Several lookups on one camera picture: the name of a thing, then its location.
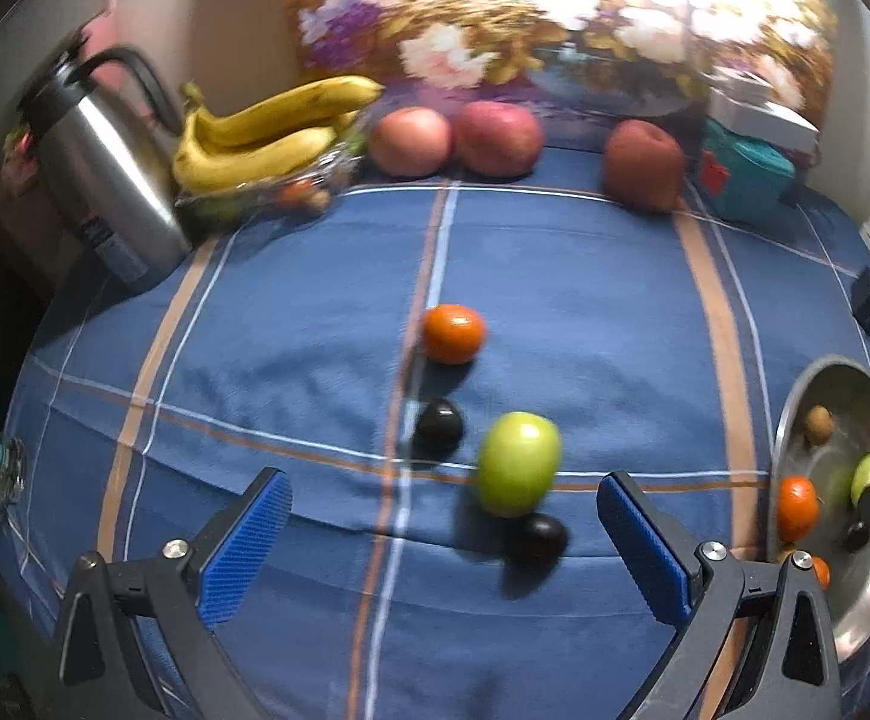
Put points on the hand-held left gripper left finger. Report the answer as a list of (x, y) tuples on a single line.
[(244, 549)]

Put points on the heart-shaped black plum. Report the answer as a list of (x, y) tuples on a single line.
[(856, 536)]

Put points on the clear plastic fruit tray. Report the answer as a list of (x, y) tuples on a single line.
[(255, 199)]

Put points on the white box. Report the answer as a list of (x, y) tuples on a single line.
[(765, 120)]

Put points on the round brown fruit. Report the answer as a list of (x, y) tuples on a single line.
[(819, 424)]

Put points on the blue checked tablecloth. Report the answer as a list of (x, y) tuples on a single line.
[(270, 315)]

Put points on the floral wall picture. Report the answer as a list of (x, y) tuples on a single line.
[(517, 22)]

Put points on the red apple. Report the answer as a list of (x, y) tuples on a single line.
[(410, 141), (499, 139), (643, 165)]

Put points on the teal box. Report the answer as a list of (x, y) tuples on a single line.
[(746, 172)]

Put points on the stainless steel bowl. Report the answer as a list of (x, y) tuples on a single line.
[(832, 615)]

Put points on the small brown fruit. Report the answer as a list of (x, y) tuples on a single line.
[(320, 199)]

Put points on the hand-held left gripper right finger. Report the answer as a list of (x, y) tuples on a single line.
[(641, 549)]

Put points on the stainless steel thermos jug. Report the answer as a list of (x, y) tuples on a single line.
[(116, 180)]

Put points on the orange tangerine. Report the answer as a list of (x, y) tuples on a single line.
[(821, 572), (452, 334), (797, 508), (296, 192)]

